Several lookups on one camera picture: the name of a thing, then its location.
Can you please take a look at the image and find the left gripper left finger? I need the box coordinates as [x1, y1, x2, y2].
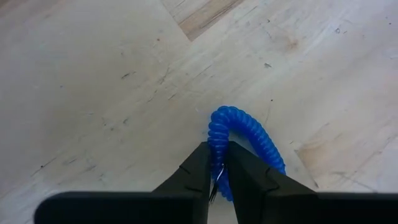
[152, 141, 212, 224]

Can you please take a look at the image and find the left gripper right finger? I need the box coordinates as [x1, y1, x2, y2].
[226, 141, 318, 224]

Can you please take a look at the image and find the blue coil keychain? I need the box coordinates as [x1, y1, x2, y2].
[207, 105, 287, 202]

